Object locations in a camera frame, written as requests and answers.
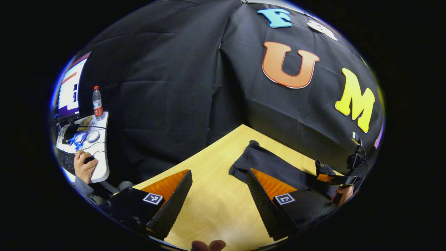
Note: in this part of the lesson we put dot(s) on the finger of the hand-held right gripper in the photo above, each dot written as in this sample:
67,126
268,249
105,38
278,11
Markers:
324,169
343,180

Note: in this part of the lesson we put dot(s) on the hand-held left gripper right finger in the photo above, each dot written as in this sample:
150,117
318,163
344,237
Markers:
264,209

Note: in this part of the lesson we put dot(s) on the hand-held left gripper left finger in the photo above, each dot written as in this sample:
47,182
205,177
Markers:
172,209

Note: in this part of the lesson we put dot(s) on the black jeans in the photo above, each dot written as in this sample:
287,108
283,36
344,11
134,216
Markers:
271,164

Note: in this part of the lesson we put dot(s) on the grey round object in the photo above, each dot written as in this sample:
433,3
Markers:
124,185

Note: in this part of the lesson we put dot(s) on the white desk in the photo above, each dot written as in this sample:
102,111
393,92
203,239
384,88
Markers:
101,164

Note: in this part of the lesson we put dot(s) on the black computer mouse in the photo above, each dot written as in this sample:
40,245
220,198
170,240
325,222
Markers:
89,159

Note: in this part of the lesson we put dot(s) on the black keyboard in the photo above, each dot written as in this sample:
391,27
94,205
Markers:
66,161

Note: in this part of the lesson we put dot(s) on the black backdrop cloth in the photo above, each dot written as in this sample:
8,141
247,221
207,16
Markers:
174,87

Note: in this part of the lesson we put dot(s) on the yellow packet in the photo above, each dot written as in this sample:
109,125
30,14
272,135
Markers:
85,122

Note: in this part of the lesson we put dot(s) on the black monitor stand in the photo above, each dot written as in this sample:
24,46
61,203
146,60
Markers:
69,134

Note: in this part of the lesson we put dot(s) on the clear water bottle red label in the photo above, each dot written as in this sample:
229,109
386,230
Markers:
98,104

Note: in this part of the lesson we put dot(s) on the computer monitor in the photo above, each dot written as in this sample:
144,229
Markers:
69,90

